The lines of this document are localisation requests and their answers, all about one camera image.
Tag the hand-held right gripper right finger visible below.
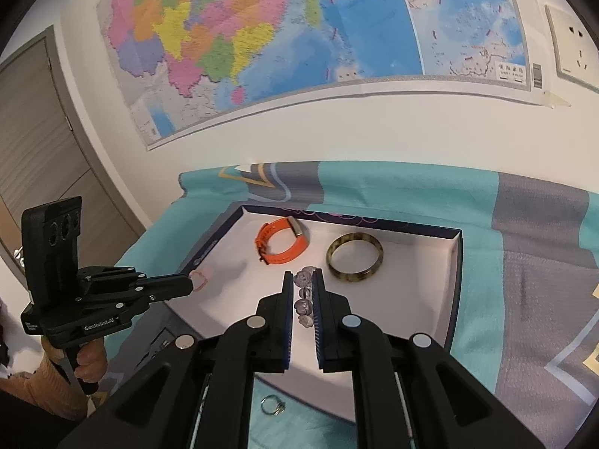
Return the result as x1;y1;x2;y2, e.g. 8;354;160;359
313;270;546;449

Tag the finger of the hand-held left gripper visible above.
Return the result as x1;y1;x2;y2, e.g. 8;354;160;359
119;284;194;316
136;273;194;291

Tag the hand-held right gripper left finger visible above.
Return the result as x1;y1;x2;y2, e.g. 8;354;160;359
56;271;295;449

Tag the clear bead bracelet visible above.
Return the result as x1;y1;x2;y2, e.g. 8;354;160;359
292;266;323;329

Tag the dark blue shallow box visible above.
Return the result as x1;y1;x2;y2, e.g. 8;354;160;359
164;203;465;426

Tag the person's left forearm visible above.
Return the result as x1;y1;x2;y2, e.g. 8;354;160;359
0;351;89;421

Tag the person's left hand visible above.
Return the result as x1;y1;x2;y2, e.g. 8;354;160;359
41;336;109;383

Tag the tortoiseshell bangle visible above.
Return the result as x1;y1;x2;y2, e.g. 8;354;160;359
326;232;385;286

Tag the orange watch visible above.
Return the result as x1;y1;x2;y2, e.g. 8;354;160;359
254;217;308;266

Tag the grey door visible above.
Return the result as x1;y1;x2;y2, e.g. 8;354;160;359
0;25;148;281

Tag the person's dark clothing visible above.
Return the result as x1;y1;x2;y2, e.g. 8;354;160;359
0;384;89;449

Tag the teal and grey printed blanket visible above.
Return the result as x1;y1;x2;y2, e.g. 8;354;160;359
112;161;599;449

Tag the colourful wall map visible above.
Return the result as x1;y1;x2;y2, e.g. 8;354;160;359
96;0;548;151

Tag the white wall socket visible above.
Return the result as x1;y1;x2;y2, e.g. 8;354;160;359
545;4;599;94

